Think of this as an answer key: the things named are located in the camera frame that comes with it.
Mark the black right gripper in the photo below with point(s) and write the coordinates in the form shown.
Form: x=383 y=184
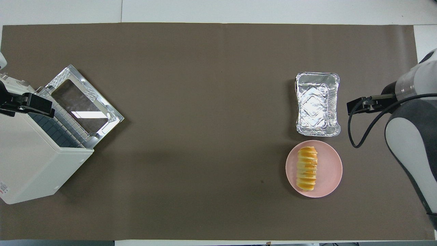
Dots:
x=389 y=97

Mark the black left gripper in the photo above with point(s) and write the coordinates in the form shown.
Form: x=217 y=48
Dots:
x=12 y=104

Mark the aluminium foil tray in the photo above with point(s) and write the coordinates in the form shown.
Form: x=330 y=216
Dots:
x=315 y=106

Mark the sliced yellow bread loaf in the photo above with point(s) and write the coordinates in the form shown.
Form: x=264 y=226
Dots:
x=306 y=169

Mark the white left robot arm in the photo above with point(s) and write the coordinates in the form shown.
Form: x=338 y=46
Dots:
x=2 y=60

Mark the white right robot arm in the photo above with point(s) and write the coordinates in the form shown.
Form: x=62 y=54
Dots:
x=409 y=143

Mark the cream white toaster oven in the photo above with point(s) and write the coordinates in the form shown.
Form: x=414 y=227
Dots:
x=30 y=164

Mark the glass metal oven door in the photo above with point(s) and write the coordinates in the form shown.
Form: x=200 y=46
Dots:
x=102 y=102

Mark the pink round plate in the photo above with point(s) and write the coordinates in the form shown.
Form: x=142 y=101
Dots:
x=329 y=171

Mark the brown table mat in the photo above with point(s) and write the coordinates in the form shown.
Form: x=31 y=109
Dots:
x=205 y=136

